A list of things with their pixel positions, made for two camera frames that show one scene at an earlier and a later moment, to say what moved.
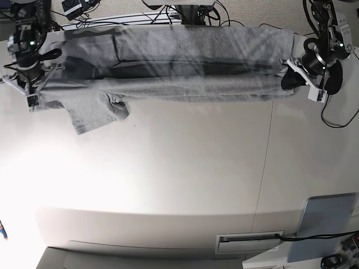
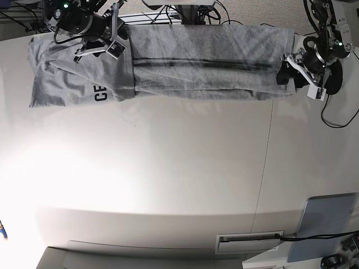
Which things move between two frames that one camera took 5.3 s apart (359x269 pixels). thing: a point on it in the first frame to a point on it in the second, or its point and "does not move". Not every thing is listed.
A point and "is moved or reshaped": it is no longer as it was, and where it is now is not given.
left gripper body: [29, 75] to [95, 45]
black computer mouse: [335, 82] does not move
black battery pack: [331, 261] does not move
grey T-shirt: [100, 68] is moved or reshaped
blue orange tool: [3, 231] does not move
